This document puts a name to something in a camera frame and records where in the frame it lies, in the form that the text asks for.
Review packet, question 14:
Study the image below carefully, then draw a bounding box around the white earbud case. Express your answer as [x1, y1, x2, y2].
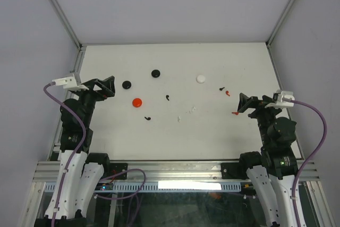
[196, 74, 206, 84]

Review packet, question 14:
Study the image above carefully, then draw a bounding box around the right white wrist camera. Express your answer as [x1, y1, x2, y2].
[265, 90, 295, 109]

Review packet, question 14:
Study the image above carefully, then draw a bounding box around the left aluminium frame post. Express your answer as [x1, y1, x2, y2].
[34, 0, 82, 49]

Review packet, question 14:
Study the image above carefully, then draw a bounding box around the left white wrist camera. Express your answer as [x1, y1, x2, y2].
[52, 72, 89, 91]

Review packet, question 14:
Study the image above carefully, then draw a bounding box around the right aluminium frame post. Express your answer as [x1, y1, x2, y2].
[266, 0, 313, 48]

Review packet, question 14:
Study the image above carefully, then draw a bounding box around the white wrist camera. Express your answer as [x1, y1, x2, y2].
[52, 72, 89, 91]
[265, 90, 295, 109]

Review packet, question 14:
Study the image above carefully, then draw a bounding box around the orange earbud case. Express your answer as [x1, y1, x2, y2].
[132, 98, 143, 108]

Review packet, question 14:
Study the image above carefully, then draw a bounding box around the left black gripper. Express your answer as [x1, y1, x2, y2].
[73, 75, 114, 127]

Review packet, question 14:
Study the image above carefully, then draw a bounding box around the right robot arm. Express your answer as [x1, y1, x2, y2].
[237, 90, 305, 226]

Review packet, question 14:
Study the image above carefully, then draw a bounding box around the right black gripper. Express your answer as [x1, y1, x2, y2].
[237, 92, 283, 146]

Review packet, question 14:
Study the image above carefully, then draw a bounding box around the black earbud case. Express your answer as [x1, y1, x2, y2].
[122, 80, 132, 89]
[151, 69, 161, 78]

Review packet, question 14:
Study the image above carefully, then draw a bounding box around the white slotted cable duct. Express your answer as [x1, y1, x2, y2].
[44, 181, 242, 193]

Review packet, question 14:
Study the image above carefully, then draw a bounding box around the aluminium frame post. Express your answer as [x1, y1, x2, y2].
[266, 0, 313, 48]
[34, 0, 82, 49]

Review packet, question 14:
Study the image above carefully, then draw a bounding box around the aluminium mounting rail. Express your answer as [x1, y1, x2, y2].
[33, 160, 320, 182]

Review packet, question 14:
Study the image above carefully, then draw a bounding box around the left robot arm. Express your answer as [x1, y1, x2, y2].
[34, 75, 115, 226]

